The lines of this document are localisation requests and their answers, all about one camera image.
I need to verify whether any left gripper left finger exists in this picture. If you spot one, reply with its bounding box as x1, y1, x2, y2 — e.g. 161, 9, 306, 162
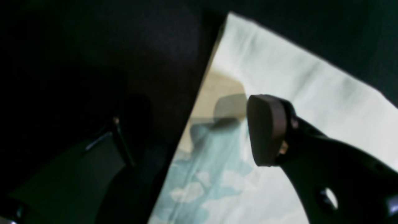
1, 119, 134, 224

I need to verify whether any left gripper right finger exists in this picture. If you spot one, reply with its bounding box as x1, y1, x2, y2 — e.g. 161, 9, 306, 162
247, 95, 398, 224

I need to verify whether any light green T-shirt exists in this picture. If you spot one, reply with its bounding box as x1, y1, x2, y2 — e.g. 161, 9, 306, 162
148, 12, 397, 224

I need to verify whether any black table cloth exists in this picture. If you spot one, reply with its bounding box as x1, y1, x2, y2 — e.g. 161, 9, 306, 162
1, 0, 397, 224

